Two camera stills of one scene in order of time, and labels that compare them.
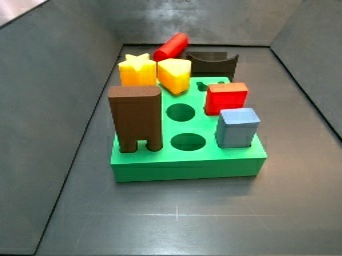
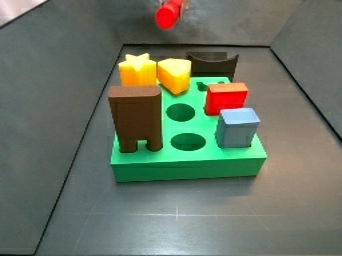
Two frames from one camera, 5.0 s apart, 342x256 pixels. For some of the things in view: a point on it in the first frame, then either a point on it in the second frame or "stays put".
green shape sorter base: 189,155 stays put
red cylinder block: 171,47 → 169,13
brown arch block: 138,116 stays put
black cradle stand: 213,64 stays put
